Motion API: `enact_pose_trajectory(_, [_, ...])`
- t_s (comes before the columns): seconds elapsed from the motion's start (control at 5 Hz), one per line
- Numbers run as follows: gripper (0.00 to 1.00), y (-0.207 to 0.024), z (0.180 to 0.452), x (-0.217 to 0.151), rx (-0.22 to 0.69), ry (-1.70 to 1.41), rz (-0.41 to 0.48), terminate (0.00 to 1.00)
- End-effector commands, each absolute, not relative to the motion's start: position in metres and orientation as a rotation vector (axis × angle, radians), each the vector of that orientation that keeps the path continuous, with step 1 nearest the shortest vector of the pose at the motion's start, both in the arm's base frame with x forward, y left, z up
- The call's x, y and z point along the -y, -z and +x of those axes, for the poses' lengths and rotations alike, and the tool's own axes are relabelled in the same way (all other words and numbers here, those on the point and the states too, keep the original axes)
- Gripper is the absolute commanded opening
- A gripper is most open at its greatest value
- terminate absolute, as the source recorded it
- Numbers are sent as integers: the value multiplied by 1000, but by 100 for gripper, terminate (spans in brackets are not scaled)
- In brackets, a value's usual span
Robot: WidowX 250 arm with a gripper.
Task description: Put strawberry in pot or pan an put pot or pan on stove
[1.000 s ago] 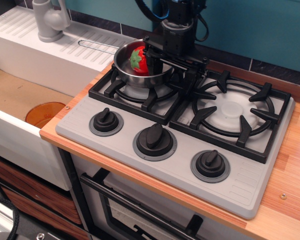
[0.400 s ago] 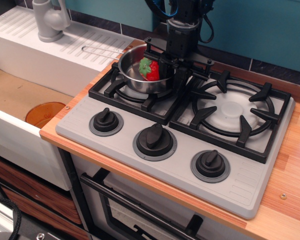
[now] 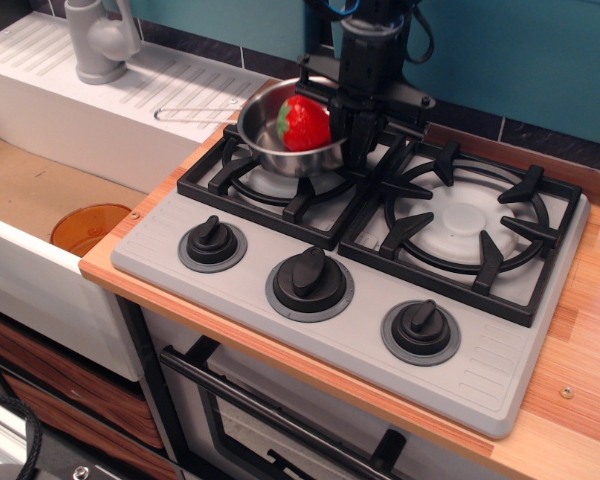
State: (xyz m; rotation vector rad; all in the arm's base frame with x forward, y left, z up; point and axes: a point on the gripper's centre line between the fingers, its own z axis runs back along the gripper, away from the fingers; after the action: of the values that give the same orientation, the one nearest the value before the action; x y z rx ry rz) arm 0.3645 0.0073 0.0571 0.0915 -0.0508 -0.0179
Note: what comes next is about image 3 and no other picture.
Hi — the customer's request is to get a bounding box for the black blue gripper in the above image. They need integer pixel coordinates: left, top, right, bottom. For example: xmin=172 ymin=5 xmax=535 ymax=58
xmin=297 ymin=22 xmax=435 ymax=171

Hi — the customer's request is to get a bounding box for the red plastic toy strawberry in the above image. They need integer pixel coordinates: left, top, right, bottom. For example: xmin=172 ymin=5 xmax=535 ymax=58
xmin=276 ymin=95 xmax=331 ymax=152

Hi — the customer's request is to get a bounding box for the small steel saucepan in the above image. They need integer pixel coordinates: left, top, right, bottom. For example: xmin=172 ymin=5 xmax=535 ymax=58
xmin=153 ymin=76 xmax=354 ymax=179

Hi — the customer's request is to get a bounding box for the black middle stove knob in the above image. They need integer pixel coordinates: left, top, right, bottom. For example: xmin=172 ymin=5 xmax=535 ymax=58
xmin=265 ymin=247 xmax=355 ymax=323

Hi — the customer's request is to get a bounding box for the black stove knob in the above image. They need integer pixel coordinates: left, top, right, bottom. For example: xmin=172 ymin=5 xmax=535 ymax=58
xmin=265 ymin=247 xmax=355 ymax=323
xmin=381 ymin=299 xmax=461 ymax=367
xmin=178 ymin=215 xmax=248 ymax=274

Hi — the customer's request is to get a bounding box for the black left stove knob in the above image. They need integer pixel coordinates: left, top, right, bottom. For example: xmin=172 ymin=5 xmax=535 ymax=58
xmin=178 ymin=215 xmax=248 ymax=274

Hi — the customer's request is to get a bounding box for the black right stove knob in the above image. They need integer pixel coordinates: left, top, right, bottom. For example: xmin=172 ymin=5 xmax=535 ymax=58
xmin=381 ymin=299 xmax=461 ymax=367

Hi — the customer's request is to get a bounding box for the grey toy stove top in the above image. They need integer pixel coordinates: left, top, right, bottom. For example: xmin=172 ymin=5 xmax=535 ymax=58
xmin=110 ymin=124 xmax=592 ymax=441

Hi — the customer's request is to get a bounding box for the black left burner grate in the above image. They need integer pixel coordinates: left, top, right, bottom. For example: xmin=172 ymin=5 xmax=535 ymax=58
xmin=177 ymin=126 xmax=405 ymax=250

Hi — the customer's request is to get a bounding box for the black burner grate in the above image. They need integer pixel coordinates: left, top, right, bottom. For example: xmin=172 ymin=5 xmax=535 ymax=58
xmin=338 ymin=141 xmax=585 ymax=327
xmin=177 ymin=126 xmax=405 ymax=250

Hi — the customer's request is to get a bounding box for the black right burner grate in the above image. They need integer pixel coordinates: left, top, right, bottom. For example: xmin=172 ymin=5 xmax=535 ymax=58
xmin=338 ymin=141 xmax=585 ymax=327

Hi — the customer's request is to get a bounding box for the grey toy faucet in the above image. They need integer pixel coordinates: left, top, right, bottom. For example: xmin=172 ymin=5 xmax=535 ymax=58
xmin=64 ymin=0 xmax=141 ymax=85

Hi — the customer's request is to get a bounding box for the white toy sink unit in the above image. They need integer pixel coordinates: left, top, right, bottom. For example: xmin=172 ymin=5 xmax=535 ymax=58
xmin=0 ymin=13 xmax=265 ymax=381

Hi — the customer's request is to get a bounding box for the toy oven door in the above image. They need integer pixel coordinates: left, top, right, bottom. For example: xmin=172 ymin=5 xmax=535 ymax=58
xmin=159 ymin=337 xmax=499 ymax=479

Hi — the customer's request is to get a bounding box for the wood grain drawer front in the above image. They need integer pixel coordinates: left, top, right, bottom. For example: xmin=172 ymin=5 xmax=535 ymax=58
xmin=0 ymin=313 xmax=178 ymax=479

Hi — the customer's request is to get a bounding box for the black braided cable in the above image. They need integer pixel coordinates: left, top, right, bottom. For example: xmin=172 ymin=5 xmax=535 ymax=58
xmin=0 ymin=394 xmax=44 ymax=480

